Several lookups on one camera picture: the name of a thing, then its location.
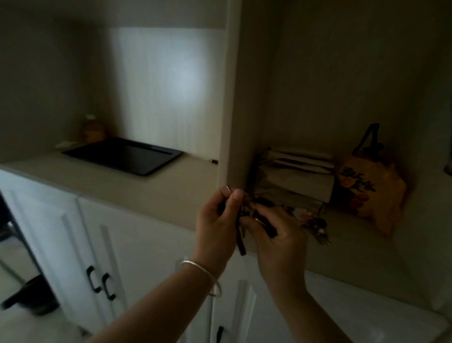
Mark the person's right hand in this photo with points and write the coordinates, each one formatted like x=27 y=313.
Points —
x=282 y=251

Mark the person's left hand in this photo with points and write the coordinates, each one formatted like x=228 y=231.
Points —
x=212 y=236

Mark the person's left thumb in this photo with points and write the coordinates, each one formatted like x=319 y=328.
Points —
x=237 y=202

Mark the person's right thumb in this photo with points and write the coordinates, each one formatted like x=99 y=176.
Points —
x=251 y=226

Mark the person's left forearm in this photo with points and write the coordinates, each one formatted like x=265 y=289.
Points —
x=162 y=307

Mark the person's right forearm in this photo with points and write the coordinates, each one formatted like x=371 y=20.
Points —
x=307 y=318

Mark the stack of folded beige cloths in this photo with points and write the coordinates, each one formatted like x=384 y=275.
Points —
x=300 y=176

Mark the bunch of keys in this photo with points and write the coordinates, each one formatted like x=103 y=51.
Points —
x=319 y=228

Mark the white cabinet door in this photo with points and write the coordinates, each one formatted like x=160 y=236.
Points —
x=148 y=254
x=46 y=229
x=353 y=311

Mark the yellow floral bag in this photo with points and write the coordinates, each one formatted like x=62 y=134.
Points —
x=370 y=190

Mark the black tray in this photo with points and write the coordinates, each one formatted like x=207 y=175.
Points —
x=122 y=155

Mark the orange jar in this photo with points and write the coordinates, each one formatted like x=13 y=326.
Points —
x=94 y=130

